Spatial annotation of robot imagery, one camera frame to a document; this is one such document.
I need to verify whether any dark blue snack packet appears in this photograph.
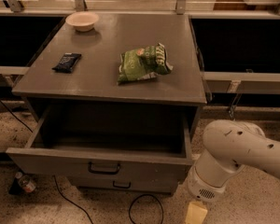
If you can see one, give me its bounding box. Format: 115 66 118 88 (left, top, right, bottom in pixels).
52 53 81 73

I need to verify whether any green chip bag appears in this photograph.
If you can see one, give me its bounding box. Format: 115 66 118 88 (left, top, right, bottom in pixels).
118 43 173 85

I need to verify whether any grey drawer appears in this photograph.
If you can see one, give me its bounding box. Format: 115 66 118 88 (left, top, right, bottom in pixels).
7 103 192 182
68 177 177 195

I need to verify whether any grey top drawer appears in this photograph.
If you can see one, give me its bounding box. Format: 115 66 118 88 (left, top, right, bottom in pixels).
7 103 192 182

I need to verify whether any white bowl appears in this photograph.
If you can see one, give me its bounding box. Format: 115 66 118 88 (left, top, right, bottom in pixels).
65 11 99 32

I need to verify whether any grey drawer cabinet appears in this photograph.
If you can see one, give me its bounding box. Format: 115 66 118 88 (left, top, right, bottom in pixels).
11 12 208 196

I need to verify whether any black top drawer handle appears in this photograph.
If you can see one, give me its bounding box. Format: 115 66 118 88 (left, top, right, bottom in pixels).
88 162 120 175

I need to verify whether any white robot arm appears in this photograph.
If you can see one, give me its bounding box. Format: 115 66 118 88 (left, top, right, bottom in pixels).
186 120 280 224

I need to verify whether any black looped floor cable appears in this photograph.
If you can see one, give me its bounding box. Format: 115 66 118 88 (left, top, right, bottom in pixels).
128 193 164 224

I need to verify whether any grey bottom drawer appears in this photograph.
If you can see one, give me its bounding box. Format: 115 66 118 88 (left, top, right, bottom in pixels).
68 177 177 195

